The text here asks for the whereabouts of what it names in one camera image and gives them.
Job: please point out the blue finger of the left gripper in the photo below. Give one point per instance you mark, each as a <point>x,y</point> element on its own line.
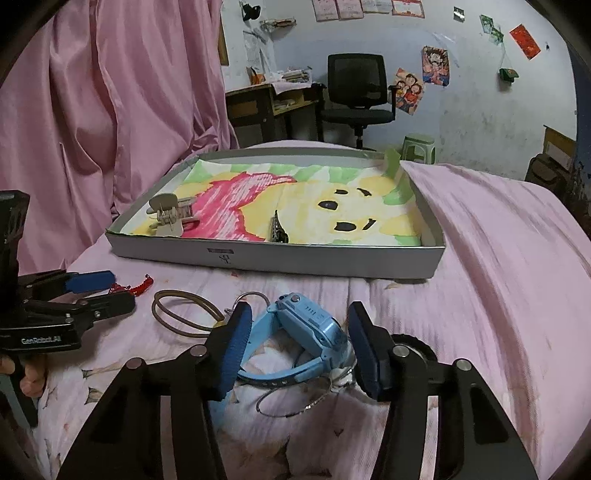
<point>90,281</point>
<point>92,309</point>

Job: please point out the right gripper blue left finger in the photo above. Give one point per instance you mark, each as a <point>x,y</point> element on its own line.
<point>154,422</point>

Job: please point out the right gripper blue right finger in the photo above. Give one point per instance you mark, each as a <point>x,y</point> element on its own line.
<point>476,439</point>

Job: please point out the beige hair claw clip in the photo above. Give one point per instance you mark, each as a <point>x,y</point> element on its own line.
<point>173,214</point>

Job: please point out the silver bangle rings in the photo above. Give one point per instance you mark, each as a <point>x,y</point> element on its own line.
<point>300,398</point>

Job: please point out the blue smart watch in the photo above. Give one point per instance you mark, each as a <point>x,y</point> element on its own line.
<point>330,352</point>

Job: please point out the left hand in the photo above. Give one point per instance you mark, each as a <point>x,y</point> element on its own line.
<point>33,380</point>

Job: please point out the pink curtain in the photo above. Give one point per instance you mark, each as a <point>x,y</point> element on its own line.
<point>106,97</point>

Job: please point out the white shallow cardboard box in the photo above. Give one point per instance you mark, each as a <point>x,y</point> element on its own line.
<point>129,235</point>

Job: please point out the wooden desk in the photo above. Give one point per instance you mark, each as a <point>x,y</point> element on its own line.
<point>260,106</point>

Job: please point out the dark bag on floor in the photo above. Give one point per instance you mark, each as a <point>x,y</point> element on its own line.
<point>544,171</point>

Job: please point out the green plastic stool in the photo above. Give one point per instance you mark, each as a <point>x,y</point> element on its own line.
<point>419,148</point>

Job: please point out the cardboard box on floor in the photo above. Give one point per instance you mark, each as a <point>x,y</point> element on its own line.
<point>559,147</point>

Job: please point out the stack of books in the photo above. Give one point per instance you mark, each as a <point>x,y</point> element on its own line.
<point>294,76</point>

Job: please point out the black office chair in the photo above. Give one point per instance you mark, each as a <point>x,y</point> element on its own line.
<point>358,84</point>

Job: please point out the cartoon family poster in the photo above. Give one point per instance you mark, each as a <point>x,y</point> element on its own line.
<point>408,91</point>

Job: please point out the green hanging pouch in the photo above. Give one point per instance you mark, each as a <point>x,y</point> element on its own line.
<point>507,74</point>

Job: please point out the anime character poster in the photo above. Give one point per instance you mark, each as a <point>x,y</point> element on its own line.
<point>435,66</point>

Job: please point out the blue patterned wardrobe cover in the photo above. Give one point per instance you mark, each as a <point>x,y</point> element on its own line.
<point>578,200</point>

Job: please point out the red paper square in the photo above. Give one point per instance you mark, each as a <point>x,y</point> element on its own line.
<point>525,41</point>

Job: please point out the wall certificates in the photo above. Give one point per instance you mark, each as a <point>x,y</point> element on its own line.
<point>331,10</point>

